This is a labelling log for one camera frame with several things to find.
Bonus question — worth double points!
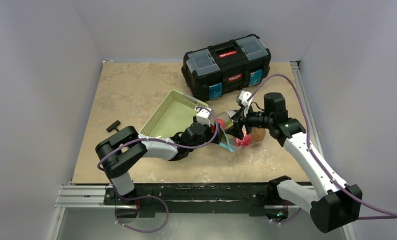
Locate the red fake apple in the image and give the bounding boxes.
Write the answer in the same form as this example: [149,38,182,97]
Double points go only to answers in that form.
[217,118,227,130]

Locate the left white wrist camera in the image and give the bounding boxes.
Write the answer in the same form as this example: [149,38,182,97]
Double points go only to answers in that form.
[194,106,211,126]

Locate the black toolbox with clear lids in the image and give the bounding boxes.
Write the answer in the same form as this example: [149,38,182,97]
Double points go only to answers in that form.
[181,34,272,102]

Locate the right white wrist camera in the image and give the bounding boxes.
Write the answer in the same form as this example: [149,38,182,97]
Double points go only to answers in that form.
[235,90,253,117]

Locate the yellow fake fruit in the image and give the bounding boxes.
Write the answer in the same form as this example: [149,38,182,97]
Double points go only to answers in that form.
[224,122,234,134]

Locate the clear zip bag blue seal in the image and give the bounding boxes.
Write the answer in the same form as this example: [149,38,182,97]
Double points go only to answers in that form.
[216,110,267,153]

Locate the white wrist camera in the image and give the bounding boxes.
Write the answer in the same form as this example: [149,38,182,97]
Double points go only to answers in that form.
[235,90,253,117]
[194,106,211,126]

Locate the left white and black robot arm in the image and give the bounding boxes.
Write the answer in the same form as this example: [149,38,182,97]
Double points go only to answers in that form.
[95,122,223,205]

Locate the black T-handle tool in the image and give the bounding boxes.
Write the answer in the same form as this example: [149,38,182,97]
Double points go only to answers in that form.
[106,120,121,133]

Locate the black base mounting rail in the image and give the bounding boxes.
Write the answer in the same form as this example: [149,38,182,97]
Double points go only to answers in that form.
[103,182,295,221]

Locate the brown fake potato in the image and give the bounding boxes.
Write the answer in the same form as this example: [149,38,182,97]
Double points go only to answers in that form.
[249,127,266,143]

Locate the light green perforated plastic basket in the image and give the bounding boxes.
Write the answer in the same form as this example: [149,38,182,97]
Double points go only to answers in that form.
[139,90,209,139]

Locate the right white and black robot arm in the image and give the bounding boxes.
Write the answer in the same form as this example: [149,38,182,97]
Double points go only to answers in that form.
[229,90,363,233]

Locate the red fake strawberry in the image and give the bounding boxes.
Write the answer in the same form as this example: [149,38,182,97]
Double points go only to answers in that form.
[235,134,254,148]

